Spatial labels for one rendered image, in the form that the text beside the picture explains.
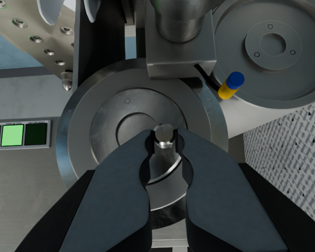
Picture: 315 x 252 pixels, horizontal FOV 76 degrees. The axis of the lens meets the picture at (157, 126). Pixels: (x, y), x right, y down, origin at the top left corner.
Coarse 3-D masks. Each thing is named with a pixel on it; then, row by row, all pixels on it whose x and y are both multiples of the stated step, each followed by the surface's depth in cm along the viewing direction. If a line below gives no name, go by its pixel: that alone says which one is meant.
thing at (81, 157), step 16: (112, 80) 17; (128, 80) 17; (144, 80) 17; (160, 80) 17; (176, 80) 17; (96, 96) 17; (176, 96) 16; (192, 96) 16; (80, 112) 16; (192, 112) 16; (80, 128) 16; (192, 128) 16; (208, 128) 16; (80, 144) 16; (80, 160) 16; (80, 176) 16; (176, 176) 15; (160, 192) 15; (176, 192) 15
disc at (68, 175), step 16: (112, 64) 19; (128, 64) 18; (144, 64) 18; (96, 80) 18; (192, 80) 18; (80, 96) 18; (208, 96) 18; (64, 112) 18; (208, 112) 17; (64, 128) 18; (224, 128) 17; (64, 144) 17; (224, 144) 17; (64, 160) 17; (64, 176) 17; (160, 208) 16; (176, 208) 16; (160, 224) 16
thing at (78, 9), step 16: (80, 0) 21; (80, 16) 20; (96, 16) 26; (112, 16) 35; (80, 32) 20; (96, 32) 25; (112, 32) 34; (80, 48) 20; (96, 48) 25; (112, 48) 33; (80, 64) 20; (96, 64) 25; (80, 80) 20
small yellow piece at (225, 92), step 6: (198, 66) 14; (204, 72) 14; (234, 72) 11; (204, 78) 14; (228, 78) 11; (234, 78) 11; (240, 78) 11; (210, 84) 13; (222, 84) 12; (228, 84) 11; (234, 84) 11; (240, 84) 11; (216, 90) 13; (222, 90) 12; (228, 90) 11; (234, 90) 11; (222, 96) 12; (228, 96) 12
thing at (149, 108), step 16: (112, 96) 16; (128, 96) 16; (144, 96) 16; (160, 96) 16; (96, 112) 16; (112, 112) 16; (128, 112) 16; (144, 112) 15; (160, 112) 15; (176, 112) 15; (96, 128) 15; (112, 128) 15; (128, 128) 15; (144, 128) 15; (96, 144) 15; (112, 144) 15; (96, 160) 15; (160, 160) 15; (176, 160) 15; (160, 176) 15
